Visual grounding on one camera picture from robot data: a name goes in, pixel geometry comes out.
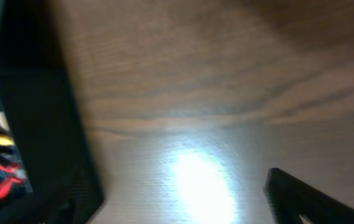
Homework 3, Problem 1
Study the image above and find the dark green open box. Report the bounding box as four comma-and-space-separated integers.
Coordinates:
0, 1, 104, 223

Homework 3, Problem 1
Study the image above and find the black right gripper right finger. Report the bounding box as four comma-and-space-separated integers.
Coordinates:
264, 168, 354, 224

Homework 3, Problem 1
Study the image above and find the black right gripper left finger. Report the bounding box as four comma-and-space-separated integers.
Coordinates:
17, 170, 93, 224

